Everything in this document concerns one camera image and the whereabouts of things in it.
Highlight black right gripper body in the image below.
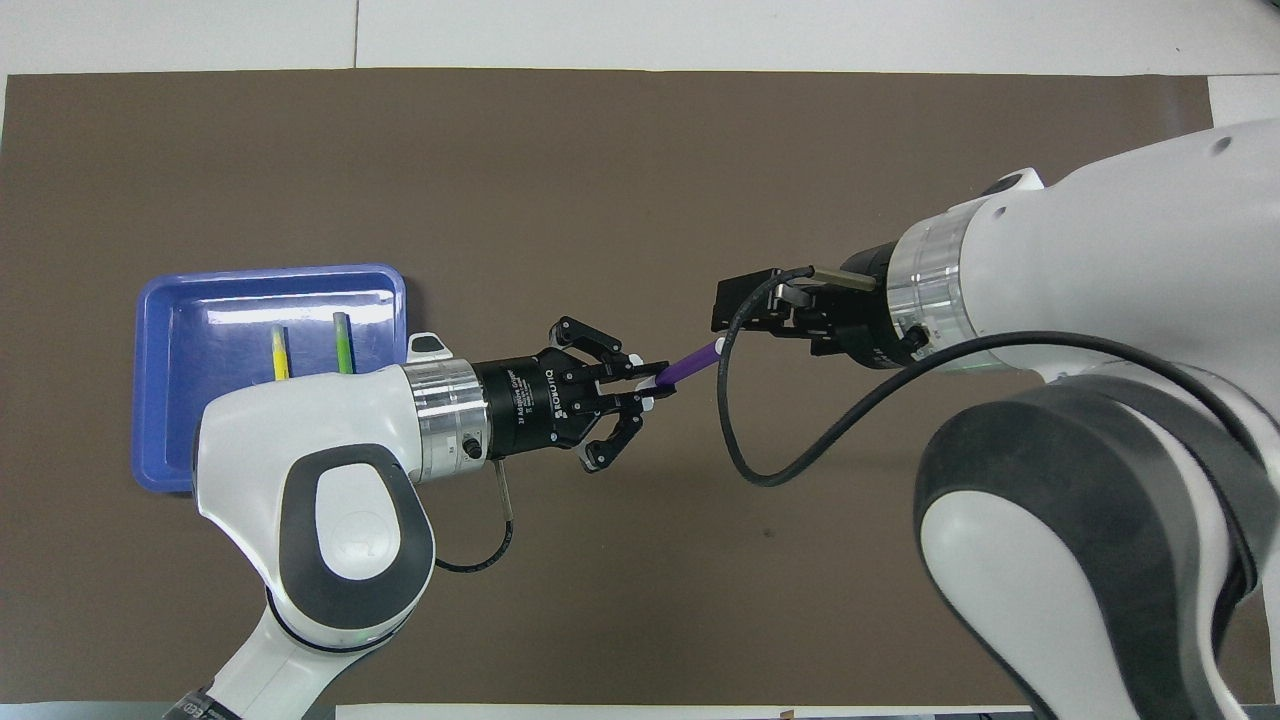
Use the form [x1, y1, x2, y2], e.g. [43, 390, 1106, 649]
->
[810, 243, 906, 371]

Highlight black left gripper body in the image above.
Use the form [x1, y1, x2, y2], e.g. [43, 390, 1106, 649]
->
[472, 350, 603, 461]

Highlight purple marker pen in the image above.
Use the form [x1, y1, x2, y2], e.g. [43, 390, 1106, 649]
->
[655, 338, 724, 389]

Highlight brown table mat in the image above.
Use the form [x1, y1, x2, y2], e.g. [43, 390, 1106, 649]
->
[0, 68, 1276, 707]

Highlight blue plastic tray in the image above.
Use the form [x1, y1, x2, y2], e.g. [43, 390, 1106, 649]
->
[132, 263, 409, 493]

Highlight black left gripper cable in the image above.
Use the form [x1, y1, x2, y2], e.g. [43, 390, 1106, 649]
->
[435, 465, 517, 574]

